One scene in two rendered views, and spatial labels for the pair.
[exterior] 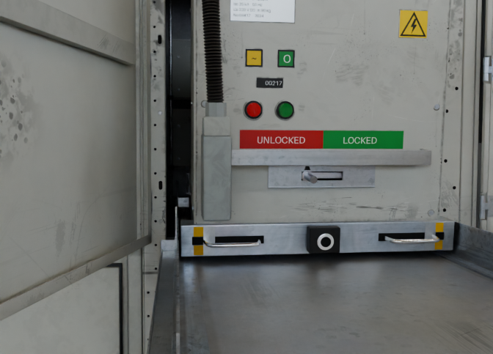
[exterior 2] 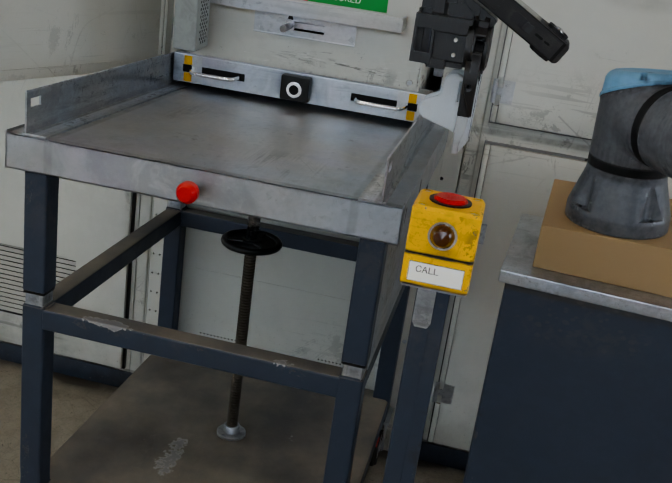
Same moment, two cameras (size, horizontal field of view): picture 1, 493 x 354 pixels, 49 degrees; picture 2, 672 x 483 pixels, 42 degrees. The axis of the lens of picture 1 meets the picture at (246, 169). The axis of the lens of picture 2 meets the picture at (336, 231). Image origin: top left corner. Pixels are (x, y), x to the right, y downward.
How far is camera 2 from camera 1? 1.02 m
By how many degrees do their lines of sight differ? 23
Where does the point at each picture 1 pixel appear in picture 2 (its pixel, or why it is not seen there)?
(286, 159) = (262, 5)
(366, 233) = (339, 90)
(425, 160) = (395, 27)
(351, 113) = not seen: outside the picture
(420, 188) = (400, 56)
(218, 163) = not seen: outside the picture
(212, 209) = (180, 39)
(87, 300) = not seen: hidden behind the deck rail
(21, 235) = (13, 30)
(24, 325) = not seen: hidden behind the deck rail
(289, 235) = (267, 78)
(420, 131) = not seen: outside the picture
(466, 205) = (483, 87)
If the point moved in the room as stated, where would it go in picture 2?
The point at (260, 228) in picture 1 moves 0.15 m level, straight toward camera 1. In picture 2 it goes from (242, 67) to (206, 74)
